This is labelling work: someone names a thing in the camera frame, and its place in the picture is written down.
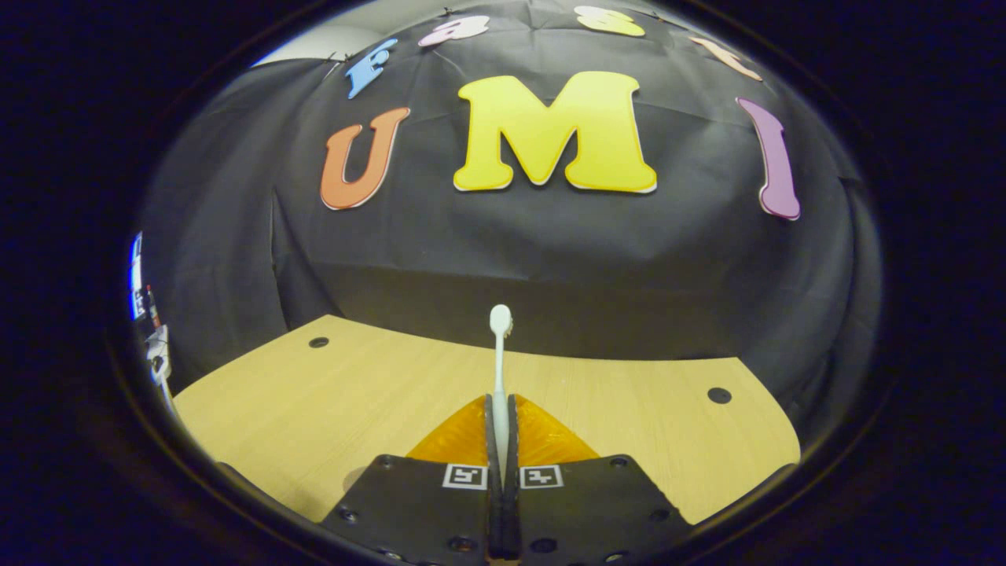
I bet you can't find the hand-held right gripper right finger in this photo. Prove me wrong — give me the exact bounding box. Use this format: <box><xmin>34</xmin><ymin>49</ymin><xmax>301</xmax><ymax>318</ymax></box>
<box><xmin>503</xmin><ymin>393</ymin><xmax>694</xmax><ymax>566</ymax></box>

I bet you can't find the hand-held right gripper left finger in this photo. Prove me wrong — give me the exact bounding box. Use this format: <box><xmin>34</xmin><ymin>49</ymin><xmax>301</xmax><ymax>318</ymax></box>
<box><xmin>321</xmin><ymin>393</ymin><xmax>504</xmax><ymax>566</ymax></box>

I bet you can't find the white toothbrush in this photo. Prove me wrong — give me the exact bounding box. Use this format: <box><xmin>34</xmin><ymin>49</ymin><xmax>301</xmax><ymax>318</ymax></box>
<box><xmin>489</xmin><ymin>304</ymin><xmax>514</xmax><ymax>472</ymax></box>

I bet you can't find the black backdrop cloth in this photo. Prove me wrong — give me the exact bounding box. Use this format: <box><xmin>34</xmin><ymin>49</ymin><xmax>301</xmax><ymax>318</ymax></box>
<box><xmin>138</xmin><ymin>0</ymin><xmax>885</xmax><ymax>441</ymax></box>

